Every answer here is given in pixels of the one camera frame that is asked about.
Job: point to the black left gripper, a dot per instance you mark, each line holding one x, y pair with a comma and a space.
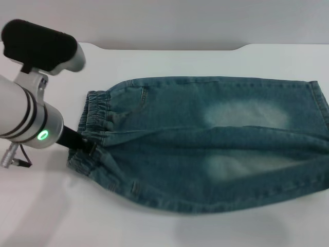
70, 139

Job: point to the blue denim shorts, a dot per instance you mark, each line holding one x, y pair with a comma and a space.
192, 144

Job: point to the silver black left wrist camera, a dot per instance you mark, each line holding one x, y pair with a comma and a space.
38, 46

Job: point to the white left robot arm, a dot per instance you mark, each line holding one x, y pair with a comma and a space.
15, 110

